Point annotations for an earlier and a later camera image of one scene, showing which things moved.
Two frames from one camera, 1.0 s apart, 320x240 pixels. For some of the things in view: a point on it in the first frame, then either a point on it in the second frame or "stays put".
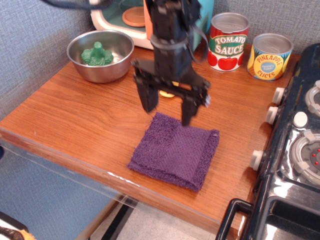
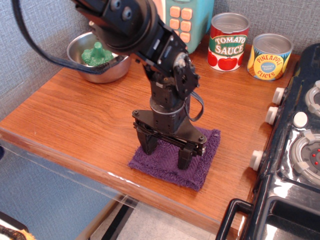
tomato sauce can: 227,43 stays put
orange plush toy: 15,234 stays put
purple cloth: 168,148 stays put
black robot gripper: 172,68 to 169,120
